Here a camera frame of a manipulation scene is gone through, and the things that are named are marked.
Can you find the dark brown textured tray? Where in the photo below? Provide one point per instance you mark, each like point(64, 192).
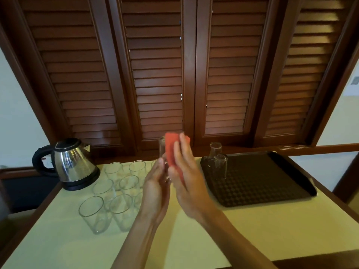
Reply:
point(260, 179)

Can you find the brown louvered wooden shutter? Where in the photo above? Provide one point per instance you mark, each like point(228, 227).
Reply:
point(157, 67)
point(307, 67)
point(75, 67)
point(232, 67)

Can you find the red cloth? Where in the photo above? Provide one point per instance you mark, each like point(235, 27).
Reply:
point(171, 148)

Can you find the group of clear glasses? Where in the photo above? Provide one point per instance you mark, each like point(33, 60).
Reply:
point(117, 207)

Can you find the steel electric kettle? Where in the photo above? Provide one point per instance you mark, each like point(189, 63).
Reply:
point(73, 162)
point(84, 184)

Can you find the brown wooden door frame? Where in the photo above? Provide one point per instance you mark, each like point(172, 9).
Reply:
point(347, 184)

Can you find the brown wooden wall rail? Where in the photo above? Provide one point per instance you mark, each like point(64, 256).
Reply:
point(322, 149)

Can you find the person's left hand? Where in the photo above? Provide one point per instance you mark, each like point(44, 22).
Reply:
point(155, 198)

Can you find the white paper notice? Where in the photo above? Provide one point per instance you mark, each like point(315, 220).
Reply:
point(352, 86)

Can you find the person's left forearm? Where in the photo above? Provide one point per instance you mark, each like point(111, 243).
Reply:
point(134, 246)

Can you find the person's right hand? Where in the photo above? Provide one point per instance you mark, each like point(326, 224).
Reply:
point(196, 193)

